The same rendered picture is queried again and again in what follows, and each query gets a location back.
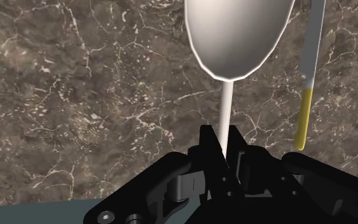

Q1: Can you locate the white spoon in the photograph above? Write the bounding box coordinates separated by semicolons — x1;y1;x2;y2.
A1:
183;0;296;160

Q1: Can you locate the yellow-handled knife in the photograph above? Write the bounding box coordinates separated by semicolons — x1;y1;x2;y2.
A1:
293;0;327;151

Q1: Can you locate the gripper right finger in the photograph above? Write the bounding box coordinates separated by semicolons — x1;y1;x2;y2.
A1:
227;125;358;224

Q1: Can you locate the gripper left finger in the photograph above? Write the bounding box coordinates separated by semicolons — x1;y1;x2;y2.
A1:
83;124;229;224

